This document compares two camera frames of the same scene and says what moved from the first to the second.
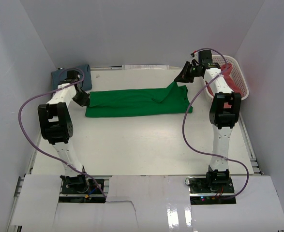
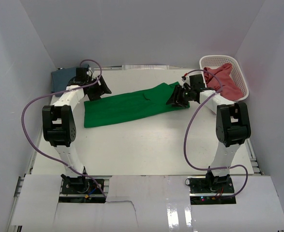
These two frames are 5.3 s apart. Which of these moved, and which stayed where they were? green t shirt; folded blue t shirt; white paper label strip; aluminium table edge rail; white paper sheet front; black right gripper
Moved: green t shirt; black right gripper
Stayed: aluminium table edge rail; folded blue t shirt; white paper sheet front; white paper label strip
